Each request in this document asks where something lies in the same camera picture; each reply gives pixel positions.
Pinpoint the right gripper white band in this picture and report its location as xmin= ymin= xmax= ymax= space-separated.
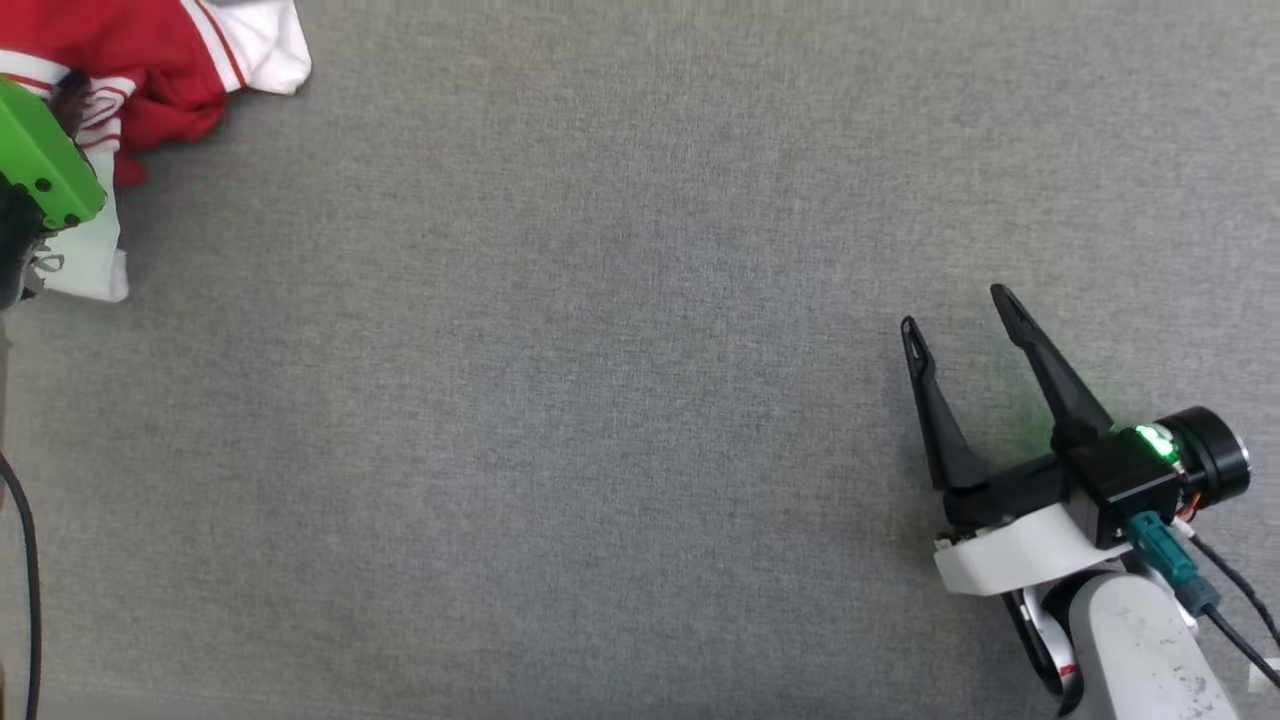
xmin=901 ymin=284 xmax=1182 ymax=598

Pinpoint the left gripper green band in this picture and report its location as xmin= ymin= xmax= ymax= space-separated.
xmin=0 ymin=75 xmax=108 ymax=231

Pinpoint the red and white jersey garment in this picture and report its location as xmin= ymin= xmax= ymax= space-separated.
xmin=0 ymin=0 xmax=313 ymax=303

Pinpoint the teal cable connector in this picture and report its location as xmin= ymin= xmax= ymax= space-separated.
xmin=1125 ymin=512 xmax=1222 ymax=616

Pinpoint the black camera cable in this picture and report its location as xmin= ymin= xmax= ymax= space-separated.
xmin=1190 ymin=535 xmax=1280 ymax=691

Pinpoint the thin black cable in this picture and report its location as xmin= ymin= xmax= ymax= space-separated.
xmin=0 ymin=455 xmax=42 ymax=720

